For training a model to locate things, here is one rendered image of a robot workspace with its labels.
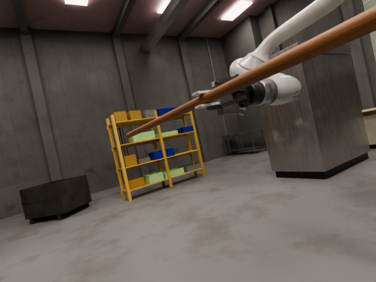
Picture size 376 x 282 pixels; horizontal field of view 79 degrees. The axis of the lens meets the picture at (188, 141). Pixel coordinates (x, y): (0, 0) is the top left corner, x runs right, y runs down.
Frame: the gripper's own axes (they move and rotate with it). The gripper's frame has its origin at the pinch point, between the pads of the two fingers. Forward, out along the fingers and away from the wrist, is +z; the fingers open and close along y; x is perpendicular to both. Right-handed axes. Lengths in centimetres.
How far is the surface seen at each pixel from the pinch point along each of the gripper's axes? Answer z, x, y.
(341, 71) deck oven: -442, 162, -52
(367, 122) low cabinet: -585, 197, 61
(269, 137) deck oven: -321, 254, 39
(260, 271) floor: -75, 81, 119
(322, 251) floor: -125, 62, 120
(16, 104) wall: 114, 828, -221
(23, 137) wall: 115, 828, -114
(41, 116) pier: 55, 813, -173
